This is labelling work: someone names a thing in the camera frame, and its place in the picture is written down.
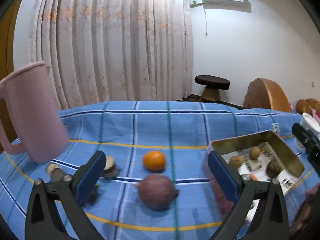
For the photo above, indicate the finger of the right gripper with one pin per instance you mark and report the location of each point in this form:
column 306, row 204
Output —
column 310, row 142

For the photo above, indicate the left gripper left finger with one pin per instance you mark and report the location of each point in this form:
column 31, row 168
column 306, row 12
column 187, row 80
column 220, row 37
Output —
column 43, row 220

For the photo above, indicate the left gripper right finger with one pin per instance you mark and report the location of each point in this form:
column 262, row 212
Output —
column 270, row 220

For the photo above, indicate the dark brown water chestnut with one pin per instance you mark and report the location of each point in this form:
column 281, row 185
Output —
column 273, row 168

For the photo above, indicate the brown kiwi fruit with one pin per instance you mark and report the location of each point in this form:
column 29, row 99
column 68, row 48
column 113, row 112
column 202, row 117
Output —
column 236, row 161

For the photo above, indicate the purple round passion fruit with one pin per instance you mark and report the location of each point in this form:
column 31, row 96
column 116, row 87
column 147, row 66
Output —
column 157, row 192

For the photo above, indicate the small orange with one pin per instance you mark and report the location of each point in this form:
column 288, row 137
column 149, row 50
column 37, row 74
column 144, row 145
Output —
column 154, row 161

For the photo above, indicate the small orange mandarin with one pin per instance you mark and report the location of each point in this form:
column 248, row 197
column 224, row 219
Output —
column 253, row 177

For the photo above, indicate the white cartoon mug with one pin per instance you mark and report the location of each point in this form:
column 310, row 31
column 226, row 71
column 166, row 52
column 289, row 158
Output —
column 310, row 124

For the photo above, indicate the pink floral cloth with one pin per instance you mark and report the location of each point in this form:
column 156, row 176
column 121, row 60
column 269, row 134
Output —
column 315, row 115

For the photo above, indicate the orange leather sofa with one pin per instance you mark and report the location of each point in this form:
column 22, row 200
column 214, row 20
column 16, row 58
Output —
column 306, row 106

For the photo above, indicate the pink metal tin box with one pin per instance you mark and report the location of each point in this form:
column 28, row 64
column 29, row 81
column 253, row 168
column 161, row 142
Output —
column 229, row 145

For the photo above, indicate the printed paper sheet in tin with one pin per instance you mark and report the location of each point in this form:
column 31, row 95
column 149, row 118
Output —
column 287, row 178

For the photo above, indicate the orange leather armchair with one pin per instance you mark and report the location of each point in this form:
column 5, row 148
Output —
column 266, row 94

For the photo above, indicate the pink plastic pitcher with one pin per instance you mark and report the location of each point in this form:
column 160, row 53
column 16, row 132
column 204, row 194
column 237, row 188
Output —
column 33, row 114

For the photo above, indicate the dark round stool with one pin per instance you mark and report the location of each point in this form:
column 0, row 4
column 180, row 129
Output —
column 213, row 85

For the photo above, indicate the blue plaid tablecloth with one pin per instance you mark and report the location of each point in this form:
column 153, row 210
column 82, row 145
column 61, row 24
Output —
column 181, row 131

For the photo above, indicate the pink floral curtain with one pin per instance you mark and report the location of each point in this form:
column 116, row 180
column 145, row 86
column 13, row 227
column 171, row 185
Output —
column 113, row 50

